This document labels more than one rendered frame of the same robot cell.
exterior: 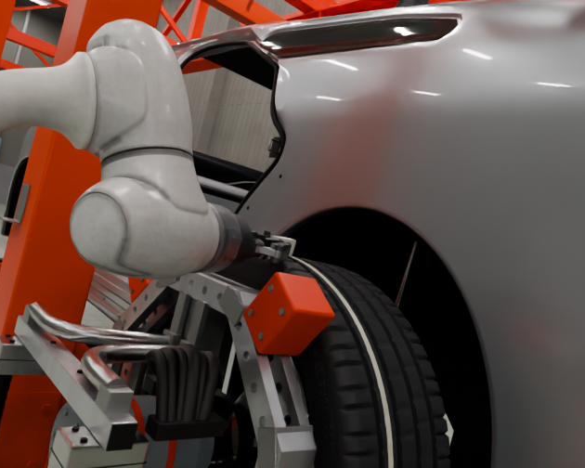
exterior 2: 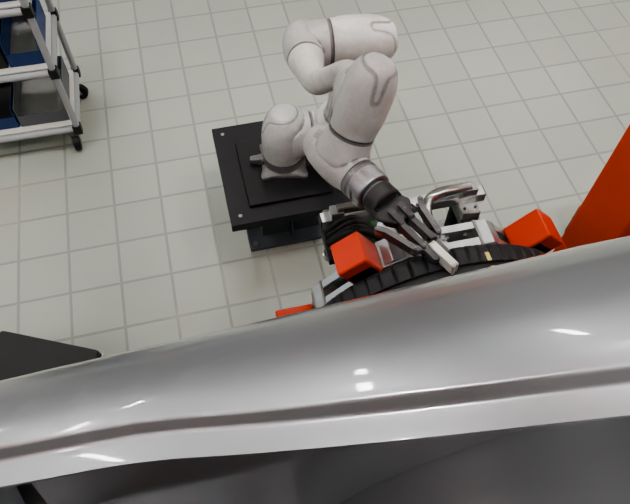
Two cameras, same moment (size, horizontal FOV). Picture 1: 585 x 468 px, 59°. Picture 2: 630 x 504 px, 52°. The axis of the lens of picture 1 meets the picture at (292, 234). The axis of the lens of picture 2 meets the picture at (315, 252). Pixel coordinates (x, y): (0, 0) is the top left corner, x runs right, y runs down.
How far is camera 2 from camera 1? 157 cm
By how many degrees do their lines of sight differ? 105
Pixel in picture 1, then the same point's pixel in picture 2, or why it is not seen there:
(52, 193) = not seen: outside the picture
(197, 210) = (325, 160)
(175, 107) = (339, 109)
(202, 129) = not seen: outside the picture
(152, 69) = (342, 86)
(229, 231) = (349, 187)
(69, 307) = (607, 232)
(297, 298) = (339, 246)
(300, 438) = (319, 297)
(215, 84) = not seen: outside the picture
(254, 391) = not seen: hidden behind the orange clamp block
